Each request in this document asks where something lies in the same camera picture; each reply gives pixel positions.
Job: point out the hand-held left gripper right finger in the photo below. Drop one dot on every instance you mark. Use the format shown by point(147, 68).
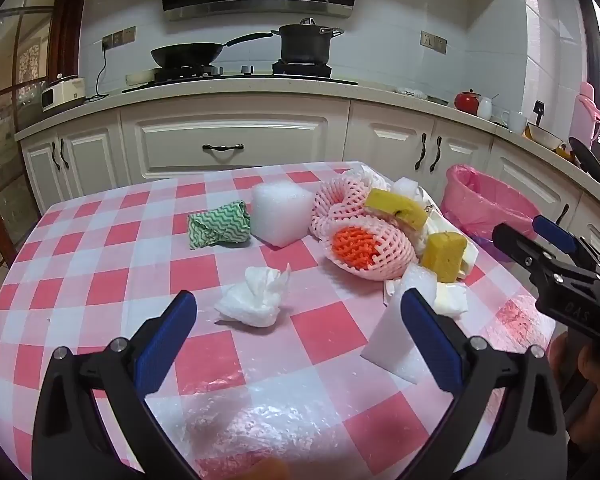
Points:
point(430, 345)

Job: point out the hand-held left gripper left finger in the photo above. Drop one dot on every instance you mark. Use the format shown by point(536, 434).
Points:
point(162, 350)

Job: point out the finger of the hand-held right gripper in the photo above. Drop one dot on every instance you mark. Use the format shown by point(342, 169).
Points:
point(520, 247)
point(555, 234)

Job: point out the white foam wedge block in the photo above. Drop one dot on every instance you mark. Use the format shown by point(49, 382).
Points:
point(390, 345)

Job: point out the pink bag trash bin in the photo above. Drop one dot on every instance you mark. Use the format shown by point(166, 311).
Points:
point(480, 210)

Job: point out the white foam sheet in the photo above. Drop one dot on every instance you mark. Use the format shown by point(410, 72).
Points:
point(417, 282)

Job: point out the yellow sponge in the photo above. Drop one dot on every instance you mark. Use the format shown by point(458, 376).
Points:
point(397, 207)
point(445, 257)

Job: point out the white tissue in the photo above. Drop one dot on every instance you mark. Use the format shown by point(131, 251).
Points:
point(252, 305)

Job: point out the pink foam net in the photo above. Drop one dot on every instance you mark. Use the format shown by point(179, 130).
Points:
point(337, 200)
point(395, 250)

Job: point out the orange foam net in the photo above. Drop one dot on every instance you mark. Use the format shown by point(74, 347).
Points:
point(355, 247)

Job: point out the small white foam piece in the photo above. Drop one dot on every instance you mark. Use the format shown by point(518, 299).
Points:
point(406, 187)

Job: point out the green wavy patterned cloth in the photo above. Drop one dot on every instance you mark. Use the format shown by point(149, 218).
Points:
point(220, 225)

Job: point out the white plastic bag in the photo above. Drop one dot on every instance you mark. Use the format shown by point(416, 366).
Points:
point(370, 175)

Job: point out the white foam cube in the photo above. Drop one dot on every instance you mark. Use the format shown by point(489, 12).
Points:
point(280, 215)

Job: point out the white cabinet door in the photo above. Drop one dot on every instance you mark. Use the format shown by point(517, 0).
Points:
point(385, 140)
point(97, 152)
point(597, 220)
point(462, 152)
point(525, 170)
point(37, 170)

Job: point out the black pan lid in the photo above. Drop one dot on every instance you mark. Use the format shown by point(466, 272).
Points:
point(587, 160)

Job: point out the small yellow object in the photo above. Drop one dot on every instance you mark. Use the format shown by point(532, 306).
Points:
point(561, 150)

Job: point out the large white bowl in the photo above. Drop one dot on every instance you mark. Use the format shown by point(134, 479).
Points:
point(544, 136)

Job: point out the red white checked tablecloth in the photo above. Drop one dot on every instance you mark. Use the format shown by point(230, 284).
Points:
point(130, 240)

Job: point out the white cup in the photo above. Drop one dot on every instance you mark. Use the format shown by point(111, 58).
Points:
point(515, 122)

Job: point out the oil bottle black cap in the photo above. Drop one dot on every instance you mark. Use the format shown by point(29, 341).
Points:
point(538, 110)

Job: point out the pink thermos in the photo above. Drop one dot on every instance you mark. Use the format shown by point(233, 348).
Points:
point(591, 110)

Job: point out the white jar with spoon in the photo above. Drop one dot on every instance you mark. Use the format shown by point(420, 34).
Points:
point(485, 109)

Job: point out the red teapot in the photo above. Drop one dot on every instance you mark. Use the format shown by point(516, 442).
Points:
point(467, 102)

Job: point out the small grey dish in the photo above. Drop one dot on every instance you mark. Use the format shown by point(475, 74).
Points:
point(437, 100)

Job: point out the white packet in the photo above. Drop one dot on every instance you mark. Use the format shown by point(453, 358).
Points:
point(411, 93)

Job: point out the white cabinet drawer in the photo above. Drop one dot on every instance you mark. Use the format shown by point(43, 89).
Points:
point(280, 135)

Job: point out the white rice cooker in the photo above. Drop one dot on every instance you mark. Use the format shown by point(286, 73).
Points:
point(62, 94)

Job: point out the white kitchen countertop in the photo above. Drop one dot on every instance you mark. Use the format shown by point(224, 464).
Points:
point(280, 96)

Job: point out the black gas stove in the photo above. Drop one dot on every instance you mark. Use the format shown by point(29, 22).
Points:
point(240, 79)

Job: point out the glass sliding door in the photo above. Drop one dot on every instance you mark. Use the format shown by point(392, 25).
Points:
point(10, 110)

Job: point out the black lidded pot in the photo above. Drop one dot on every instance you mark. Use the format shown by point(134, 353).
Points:
point(305, 45)

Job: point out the black frying pan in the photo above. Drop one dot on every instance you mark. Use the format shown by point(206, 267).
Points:
point(187, 54)

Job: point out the dark red curtain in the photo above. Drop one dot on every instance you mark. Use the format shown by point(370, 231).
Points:
point(66, 35)

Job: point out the grey wall socket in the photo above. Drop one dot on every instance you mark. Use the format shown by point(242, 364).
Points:
point(432, 41)

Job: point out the gold wall socket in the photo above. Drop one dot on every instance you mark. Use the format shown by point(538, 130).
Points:
point(120, 37)

